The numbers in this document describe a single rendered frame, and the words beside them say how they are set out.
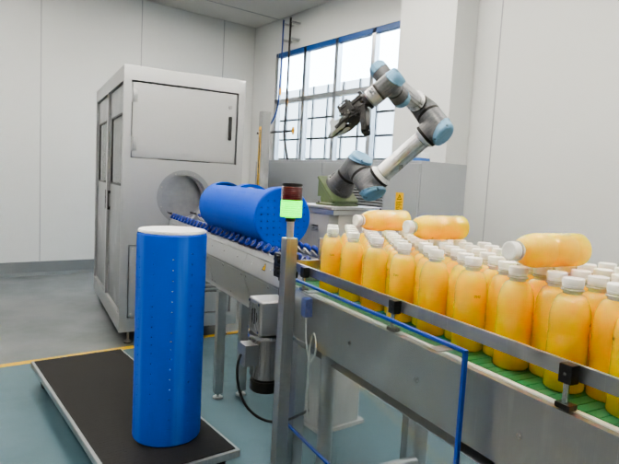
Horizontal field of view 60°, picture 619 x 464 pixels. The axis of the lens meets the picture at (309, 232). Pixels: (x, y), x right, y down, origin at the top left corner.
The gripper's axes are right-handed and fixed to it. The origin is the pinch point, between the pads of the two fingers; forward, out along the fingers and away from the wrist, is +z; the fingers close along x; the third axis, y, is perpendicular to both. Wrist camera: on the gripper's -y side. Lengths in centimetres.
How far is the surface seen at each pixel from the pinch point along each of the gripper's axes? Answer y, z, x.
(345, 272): -61, 15, 28
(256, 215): 3, 51, -14
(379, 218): -47.6, -0.9, 14.2
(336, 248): -50, 15, 21
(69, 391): -10, 183, -10
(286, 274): -58, 26, 45
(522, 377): -115, -16, 60
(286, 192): -40, 11, 52
